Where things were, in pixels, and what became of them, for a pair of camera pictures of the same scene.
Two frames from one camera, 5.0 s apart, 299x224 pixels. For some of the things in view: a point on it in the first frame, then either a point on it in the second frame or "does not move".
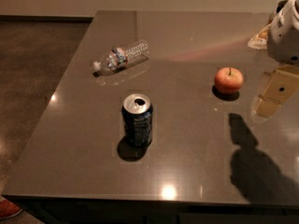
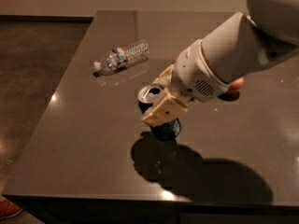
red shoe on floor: x=8 y=209 does not move
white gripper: x=285 y=37 -> x=193 y=75
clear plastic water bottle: x=121 y=58 does not move
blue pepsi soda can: x=137 y=112 -> x=149 y=95
